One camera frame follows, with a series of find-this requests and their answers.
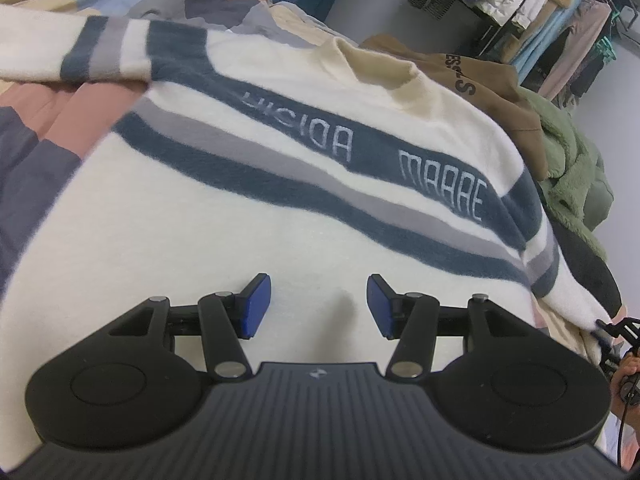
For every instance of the pink hanging garment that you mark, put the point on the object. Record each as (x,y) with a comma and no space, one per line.
(575,55)

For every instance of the dark patterned hanging garment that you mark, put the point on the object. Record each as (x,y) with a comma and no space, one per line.
(590,70)

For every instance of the patchwork quilt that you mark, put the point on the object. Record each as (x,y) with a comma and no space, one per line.
(60,120)

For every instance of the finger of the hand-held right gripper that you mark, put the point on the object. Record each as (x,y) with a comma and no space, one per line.
(622,331)

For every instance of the brown hoodie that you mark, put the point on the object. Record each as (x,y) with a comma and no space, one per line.
(505,90)

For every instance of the black garment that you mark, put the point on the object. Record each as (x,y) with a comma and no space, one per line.
(590,260)

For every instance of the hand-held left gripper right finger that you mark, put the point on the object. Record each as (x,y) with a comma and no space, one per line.
(382,306)

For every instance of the person's right hand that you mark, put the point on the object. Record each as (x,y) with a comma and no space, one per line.
(627,370)

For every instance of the white striped sweater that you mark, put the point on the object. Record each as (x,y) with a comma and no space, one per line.
(250,200)

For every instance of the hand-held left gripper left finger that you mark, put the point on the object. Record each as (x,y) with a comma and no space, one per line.
(255,306)

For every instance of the green fleece garment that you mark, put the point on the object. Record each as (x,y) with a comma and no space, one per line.
(570,160)

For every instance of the light blue hanging garment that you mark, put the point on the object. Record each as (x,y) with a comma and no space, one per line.
(537,35)

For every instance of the green clothes hangers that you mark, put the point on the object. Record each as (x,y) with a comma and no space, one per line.
(609,30)

